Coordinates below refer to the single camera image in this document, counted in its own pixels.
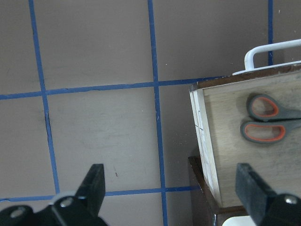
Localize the grey orange scissors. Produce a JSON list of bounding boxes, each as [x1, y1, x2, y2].
[[240, 94, 301, 144]]

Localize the white drawer handle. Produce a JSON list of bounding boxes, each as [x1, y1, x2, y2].
[[232, 39, 301, 75]]

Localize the dark brown wooden cabinet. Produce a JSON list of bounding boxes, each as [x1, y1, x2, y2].
[[188, 156, 247, 226]]

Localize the light wooden drawer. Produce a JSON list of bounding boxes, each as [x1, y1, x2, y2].
[[190, 64, 301, 207]]

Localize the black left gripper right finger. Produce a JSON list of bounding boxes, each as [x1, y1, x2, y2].
[[235, 163, 277, 226]]

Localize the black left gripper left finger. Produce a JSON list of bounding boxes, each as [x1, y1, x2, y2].
[[75, 164, 105, 216]]

